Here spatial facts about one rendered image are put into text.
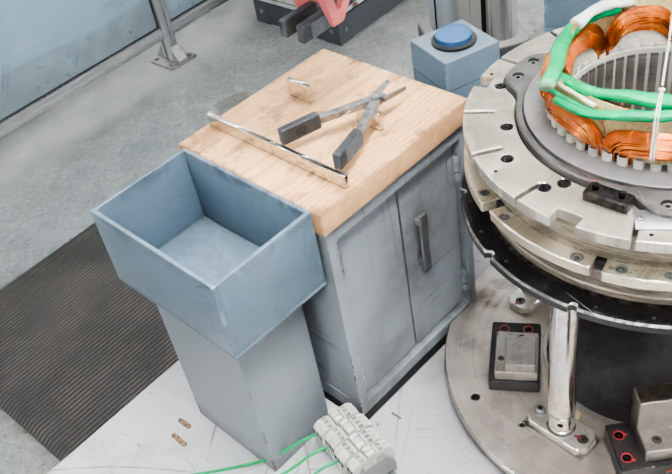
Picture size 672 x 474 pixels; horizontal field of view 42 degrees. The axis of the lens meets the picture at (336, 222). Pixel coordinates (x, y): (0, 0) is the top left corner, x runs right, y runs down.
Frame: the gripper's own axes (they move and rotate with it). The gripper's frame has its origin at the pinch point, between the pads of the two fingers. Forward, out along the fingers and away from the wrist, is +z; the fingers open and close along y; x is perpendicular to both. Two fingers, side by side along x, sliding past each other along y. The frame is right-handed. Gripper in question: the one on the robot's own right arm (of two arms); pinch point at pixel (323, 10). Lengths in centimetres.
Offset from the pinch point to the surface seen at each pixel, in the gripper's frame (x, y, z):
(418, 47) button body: 18.0, -4.6, 14.4
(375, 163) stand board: -3.9, 7.8, 10.6
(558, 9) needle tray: 29.0, 6.0, 12.4
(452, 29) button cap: 20.9, -2.1, 13.0
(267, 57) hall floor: 127, -164, 123
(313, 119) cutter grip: -4.4, 1.3, 8.1
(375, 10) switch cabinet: 166, -145, 118
